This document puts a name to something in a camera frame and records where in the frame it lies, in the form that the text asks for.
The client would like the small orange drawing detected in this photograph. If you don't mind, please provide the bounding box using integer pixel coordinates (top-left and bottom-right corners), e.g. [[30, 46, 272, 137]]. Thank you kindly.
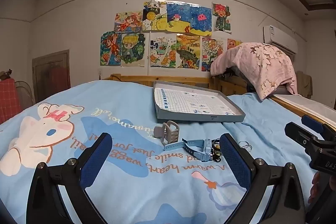
[[227, 38, 242, 51]]

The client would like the brown door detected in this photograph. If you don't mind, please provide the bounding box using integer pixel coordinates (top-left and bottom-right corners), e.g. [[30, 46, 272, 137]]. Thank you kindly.
[[32, 49, 71, 104]]

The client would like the blond figure drawing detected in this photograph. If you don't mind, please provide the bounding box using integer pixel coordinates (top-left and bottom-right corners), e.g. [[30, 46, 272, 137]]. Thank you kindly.
[[121, 33, 146, 67]]

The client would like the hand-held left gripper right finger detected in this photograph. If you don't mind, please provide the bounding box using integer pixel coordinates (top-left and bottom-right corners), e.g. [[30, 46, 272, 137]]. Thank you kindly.
[[220, 133, 306, 224]]

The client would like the yellow moon drawing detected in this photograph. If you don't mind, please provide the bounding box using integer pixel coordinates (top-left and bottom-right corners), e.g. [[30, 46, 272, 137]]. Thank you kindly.
[[143, 1, 168, 31]]

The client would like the red checked cloth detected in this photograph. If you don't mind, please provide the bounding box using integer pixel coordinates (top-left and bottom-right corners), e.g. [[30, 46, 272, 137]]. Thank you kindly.
[[0, 77, 22, 125]]

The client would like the person's right hand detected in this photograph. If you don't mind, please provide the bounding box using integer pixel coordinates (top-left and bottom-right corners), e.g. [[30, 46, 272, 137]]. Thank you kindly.
[[308, 171, 326, 203]]

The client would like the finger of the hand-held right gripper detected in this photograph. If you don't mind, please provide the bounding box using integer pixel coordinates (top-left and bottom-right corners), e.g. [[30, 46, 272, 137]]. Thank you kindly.
[[285, 122, 324, 154], [301, 115, 336, 140]]

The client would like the red and blue collage drawing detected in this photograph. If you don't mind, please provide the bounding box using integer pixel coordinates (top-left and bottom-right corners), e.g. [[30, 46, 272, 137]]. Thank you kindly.
[[201, 36, 224, 72]]

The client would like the pink floral blanket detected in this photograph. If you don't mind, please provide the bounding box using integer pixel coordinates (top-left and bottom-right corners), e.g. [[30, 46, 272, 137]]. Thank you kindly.
[[210, 42, 298, 101]]

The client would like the red-haired figure drawing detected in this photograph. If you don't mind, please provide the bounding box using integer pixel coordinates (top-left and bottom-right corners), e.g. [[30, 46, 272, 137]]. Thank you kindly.
[[212, 3, 231, 32]]

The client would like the pink jellyfish drawing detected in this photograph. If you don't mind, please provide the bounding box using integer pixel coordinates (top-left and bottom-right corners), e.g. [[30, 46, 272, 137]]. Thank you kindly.
[[189, 5, 213, 36]]

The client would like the hanging beige coat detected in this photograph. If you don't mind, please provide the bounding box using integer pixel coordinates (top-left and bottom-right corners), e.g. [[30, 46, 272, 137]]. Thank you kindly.
[[297, 70, 313, 100]]

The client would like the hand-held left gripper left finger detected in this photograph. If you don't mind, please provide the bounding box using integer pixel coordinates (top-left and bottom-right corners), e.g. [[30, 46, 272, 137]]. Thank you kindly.
[[26, 132, 113, 224]]

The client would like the orange-haired girl drawing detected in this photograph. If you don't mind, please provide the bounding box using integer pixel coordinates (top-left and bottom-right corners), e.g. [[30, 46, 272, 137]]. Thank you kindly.
[[114, 11, 144, 33]]

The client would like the white air conditioner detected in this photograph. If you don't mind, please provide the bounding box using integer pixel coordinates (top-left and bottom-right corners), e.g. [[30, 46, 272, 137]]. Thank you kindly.
[[263, 25, 299, 54]]

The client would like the standing fan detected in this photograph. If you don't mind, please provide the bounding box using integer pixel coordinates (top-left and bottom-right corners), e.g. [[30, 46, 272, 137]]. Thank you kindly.
[[14, 81, 36, 107]]

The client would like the shallow grey cardboard box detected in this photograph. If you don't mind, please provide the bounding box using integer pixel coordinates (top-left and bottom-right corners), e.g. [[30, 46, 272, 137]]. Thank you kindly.
[[153, 80, 246, 123]]

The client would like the orange landscape drawing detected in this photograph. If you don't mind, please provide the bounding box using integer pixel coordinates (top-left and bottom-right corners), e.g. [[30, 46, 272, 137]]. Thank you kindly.
[[176, 34, 201, 69]]

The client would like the black hair tie yellow bead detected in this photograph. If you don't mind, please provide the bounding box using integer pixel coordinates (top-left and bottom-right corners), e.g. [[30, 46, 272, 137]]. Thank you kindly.
[[211, 138, 223, 162]]

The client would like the blue sea yellow sand drawing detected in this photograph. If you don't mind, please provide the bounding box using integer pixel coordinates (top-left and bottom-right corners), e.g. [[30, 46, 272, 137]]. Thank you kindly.
[[166, 2, 191, 33]]

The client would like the light blue printed blanket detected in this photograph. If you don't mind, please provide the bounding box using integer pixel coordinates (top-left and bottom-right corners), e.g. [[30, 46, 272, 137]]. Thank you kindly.
[[0, 80, 336, 224]]

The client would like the mermaid drawing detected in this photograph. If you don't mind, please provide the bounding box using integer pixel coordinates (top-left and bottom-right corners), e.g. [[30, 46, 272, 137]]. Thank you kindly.
[[100, 31, 123, 66]]

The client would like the turtles drawing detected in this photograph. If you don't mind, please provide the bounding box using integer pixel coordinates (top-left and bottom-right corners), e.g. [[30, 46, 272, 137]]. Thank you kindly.
[[150, 35, 178, 68]]

